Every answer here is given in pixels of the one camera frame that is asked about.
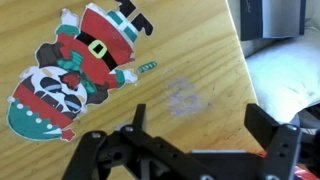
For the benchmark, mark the wooden table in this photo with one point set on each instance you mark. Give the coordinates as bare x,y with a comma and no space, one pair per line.
200,60

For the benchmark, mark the grey sofa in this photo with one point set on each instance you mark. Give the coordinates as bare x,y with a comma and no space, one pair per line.
283,76

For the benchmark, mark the small candy cane sticker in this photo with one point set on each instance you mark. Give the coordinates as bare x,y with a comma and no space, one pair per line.
146,67

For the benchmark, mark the dark navy box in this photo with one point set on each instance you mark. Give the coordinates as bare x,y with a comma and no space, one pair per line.
266,16

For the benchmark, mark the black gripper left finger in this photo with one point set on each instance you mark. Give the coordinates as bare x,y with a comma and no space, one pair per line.
110,156

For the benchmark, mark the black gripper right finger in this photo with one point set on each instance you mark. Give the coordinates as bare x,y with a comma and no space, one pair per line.
281,150

